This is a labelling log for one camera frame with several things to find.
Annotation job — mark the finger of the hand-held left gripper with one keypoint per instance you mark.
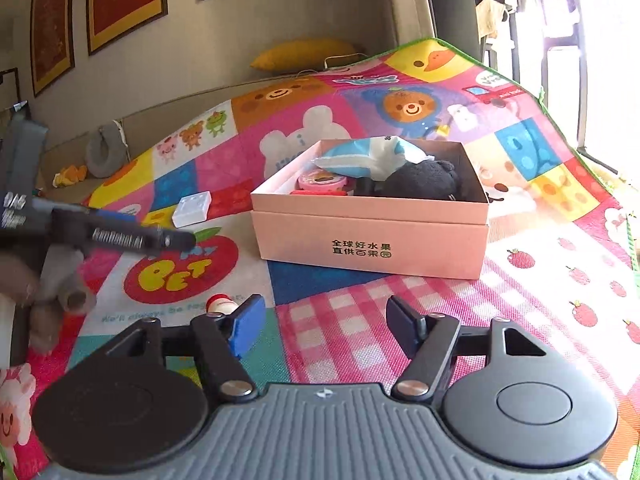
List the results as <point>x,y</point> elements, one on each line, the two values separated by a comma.
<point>125,217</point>
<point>150,241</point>

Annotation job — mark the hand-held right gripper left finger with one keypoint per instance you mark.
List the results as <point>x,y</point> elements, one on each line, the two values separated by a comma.
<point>247,325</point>

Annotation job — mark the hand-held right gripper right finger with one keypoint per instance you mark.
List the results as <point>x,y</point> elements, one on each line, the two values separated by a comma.
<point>402,322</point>

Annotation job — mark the white power adapter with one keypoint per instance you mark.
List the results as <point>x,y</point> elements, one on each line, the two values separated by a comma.
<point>192,210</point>

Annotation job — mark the pink cardboard box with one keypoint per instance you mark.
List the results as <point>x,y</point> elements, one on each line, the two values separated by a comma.
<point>370,240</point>

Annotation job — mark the black plush toy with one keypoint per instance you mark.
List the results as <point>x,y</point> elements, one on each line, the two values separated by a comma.
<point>420,180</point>

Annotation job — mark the yellow and pink cupcake toy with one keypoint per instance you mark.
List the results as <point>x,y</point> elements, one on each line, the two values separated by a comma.
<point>322,180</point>

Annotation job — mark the blue tissue pack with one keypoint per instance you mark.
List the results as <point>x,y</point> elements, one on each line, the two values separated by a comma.
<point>350,160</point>

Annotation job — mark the person's left hand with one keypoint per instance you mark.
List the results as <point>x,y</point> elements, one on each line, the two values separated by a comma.
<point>55,280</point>

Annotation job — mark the yellow and orange item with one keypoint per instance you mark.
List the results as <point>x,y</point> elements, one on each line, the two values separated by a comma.
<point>70,176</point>

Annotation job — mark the grey neck pillow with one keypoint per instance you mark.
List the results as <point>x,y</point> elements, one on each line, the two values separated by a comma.
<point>97,160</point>

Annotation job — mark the colourful printed play mat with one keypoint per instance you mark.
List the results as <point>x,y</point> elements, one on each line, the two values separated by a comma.
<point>525,270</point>

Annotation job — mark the yellow pillow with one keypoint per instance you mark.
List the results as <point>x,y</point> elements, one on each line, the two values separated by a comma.
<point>300,55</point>

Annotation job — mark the hanging clothes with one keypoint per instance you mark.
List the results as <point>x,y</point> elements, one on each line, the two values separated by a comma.
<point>492,15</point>

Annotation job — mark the red and yellow wall frame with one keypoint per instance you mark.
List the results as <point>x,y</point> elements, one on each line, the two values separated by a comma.
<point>125,0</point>
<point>52,30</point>

